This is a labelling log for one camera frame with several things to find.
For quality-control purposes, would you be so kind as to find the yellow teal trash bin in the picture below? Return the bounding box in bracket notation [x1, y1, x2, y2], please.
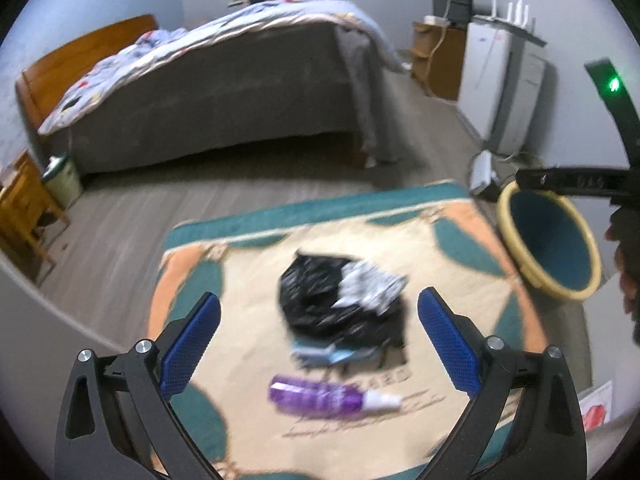
[497, 181, 602, 302]

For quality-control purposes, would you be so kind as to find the right hand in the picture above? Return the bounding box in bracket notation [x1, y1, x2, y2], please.
[605, 226, 639, 314]

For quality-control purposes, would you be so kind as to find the red white paper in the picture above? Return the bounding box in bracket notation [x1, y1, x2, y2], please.
[579, 380, 613, 432]

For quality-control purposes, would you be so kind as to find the white power strip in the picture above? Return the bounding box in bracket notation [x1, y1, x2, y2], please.
[469, 150, 500, 197]

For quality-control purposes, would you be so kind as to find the white air purifier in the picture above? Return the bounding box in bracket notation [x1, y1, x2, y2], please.
[457, 15, 547, 156]

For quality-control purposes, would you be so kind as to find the purple spray bottle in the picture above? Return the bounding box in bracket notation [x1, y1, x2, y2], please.
[268, 376, 402, 419]

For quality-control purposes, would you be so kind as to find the white wifi router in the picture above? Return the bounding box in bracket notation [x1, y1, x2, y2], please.
[473, 0, 535, 34]

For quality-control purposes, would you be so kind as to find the patterned teal orange rug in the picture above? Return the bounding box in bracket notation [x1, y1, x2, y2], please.
[148, 181, 548, 479]

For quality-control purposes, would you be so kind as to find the wooden side cabinet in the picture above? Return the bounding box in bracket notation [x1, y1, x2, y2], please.
[410, 22, 466, 102]

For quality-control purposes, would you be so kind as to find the wooden chair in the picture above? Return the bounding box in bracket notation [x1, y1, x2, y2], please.
[1, 151, 70, 282]

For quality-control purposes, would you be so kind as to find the white printed wrapper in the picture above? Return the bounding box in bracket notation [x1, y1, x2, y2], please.
[332, 260, 408, 316]

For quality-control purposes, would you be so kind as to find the black plastic bag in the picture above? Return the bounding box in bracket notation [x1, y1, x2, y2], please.
[279, 252, 408, 349]

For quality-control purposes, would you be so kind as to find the small green white bin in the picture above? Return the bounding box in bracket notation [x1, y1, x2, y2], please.
[42, 155, 84, 209]

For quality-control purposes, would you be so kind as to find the wooden headboard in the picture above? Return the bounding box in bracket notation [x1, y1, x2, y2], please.
[15, 14, 158, 131]

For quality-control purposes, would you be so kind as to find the floral blue quilt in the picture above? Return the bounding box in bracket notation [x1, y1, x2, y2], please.
[38, 0, 404, 134]

